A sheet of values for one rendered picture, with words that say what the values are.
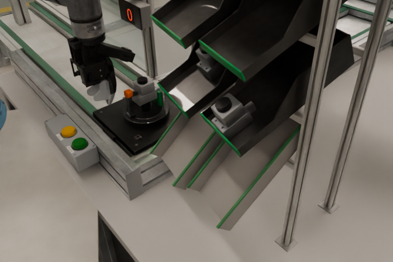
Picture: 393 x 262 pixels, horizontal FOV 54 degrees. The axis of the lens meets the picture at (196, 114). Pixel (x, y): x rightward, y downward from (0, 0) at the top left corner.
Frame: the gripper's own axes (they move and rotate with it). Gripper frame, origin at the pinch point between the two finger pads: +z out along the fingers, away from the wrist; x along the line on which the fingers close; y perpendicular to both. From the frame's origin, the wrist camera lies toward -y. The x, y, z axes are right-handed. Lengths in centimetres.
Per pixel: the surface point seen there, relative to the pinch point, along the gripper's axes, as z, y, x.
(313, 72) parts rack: -26, -14, 52
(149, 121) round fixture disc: 8.3, -7.7, 6.1
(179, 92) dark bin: -12.7, -5.1, 25.5
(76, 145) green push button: 10.1, 12.2, -0.4
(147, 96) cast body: 2.8, -10.4, 2.2
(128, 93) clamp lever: -0.1, -5.1, 0.9
